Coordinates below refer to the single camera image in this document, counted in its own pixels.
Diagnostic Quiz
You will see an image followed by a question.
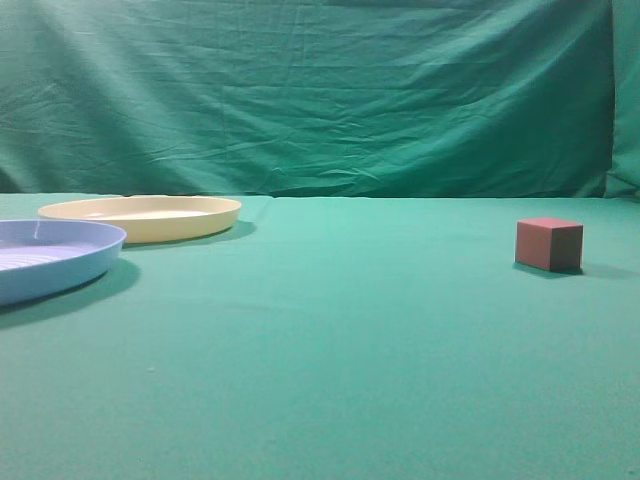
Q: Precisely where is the red cube block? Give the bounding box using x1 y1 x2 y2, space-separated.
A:
514 217 584 272

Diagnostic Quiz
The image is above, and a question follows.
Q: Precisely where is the cream yellow plastic plate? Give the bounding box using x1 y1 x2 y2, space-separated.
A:
38 195 242 244

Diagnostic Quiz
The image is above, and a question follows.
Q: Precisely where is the light blue plastic plate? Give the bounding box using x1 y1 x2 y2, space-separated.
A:
1 219 127 306

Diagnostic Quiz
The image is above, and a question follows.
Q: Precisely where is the green table cloth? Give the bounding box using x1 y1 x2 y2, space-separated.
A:
1 197 639 479

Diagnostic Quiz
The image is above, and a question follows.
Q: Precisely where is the green backdrop cloth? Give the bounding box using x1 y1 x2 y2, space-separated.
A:
1 1 639 198

